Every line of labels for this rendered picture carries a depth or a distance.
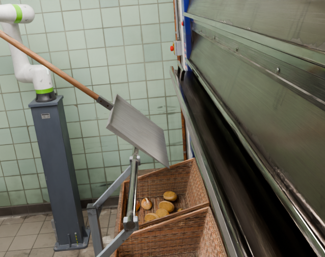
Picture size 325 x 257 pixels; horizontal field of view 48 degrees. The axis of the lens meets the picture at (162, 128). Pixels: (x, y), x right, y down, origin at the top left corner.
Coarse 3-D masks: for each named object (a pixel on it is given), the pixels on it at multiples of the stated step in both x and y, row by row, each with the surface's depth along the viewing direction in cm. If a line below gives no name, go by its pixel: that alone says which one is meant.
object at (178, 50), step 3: (174, 42) 267; (177, 42) 267; (180, 42) 268; (174, 45) 268; (177, 45) 268; (180, 45) 268; (174, 48) 269; (177, 48) 269; (180, 48) 269; (174, 51) 270; (177, 51) 269; (180, 51) 270; (174, 54) 271; (177, 54) 270; (180, 54) 270
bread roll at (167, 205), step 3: (162, 201) 223; (165, 201) 223; (168, 201) 223; (159, 204) 223; (162, 204) 222; (165, 204) 222; (168, 204) 221; (171, 204) 221; (159, 207) 222; (162, 207) 222; (165, 207) 221; (168, 207) 221; (171, 207) 220; (168, 210) 220; (171, 210) 220
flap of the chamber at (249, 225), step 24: (192, 72) 214; (192, 96) 157; (216, 120) 127; (216, 144) 105; (240, 144) 107; (216, 168) 89; (240, 168) 90; (240, 192) 78; (264, 192) 80; (240, 216) 69; (264, 216) 70; (288, 216) 71; (264, 240) 63; (288, 240) 63
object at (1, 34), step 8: (0, 32) 174; (8, 40) 175; (16, 40) 177; (24, 48) 177; (32, 56) 178; (48, 64) 180; (56, 72) 182; (64, 72) 183; (72, 80) 183; (80, 88) 185; (88, 88) 186; (96, 96) 187
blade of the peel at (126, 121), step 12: (120, 96) 217; (120, 108) 205; (132, 108) 219; (108, 120) 173; (120, 120) 187; (132, 120) 200; (144, 120) 215; (120, 132) 166; (132, 132) 183; (144, 132) 196; (156, 132) 211; (132, 144) 169; (144, 144) 179; (156, 144) 192; (156, 156) 176
